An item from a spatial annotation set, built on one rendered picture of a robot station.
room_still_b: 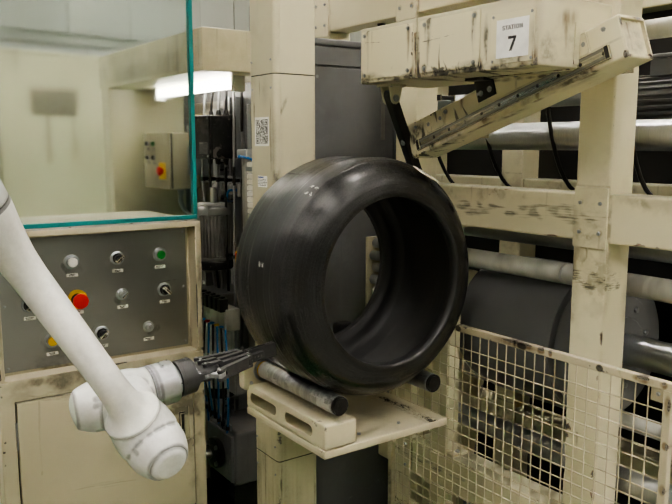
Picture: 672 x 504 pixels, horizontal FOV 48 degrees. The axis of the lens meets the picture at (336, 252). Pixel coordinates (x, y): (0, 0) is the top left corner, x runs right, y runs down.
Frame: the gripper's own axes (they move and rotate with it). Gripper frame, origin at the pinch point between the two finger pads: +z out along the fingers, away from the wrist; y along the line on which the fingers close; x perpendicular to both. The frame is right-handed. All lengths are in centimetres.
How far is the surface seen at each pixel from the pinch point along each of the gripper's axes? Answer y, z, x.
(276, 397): 12.0, 8.7, 17.1
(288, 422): 6.2, 8.0, 21.6
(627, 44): -46, 69, -57
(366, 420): -0.4, 26.1, 25.4
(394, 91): 19, 60, -53
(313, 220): -9.6, 11.3, -28.2
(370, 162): -7.7, 29.2, -38.0
